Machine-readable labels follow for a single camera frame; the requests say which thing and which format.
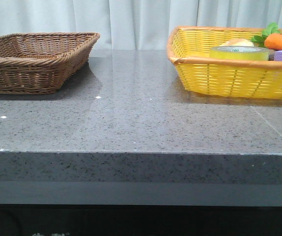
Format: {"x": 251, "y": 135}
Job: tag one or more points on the orange toy carrot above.
{"x": 271, "y": 38}

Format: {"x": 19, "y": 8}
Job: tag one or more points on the toy bread roll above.
{"x": 238, "y": 42}

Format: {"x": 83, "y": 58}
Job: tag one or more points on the yellow clear tape roll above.
{"x": 239, "y": 53}

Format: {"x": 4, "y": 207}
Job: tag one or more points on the brown wicker basket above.
{"x": 40, "y": 63}

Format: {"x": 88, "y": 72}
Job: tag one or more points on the yellow woven basket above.
{"x": 188, "y": 50}

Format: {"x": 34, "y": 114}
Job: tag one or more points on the white curtain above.
{"x": 134, "y": 24}

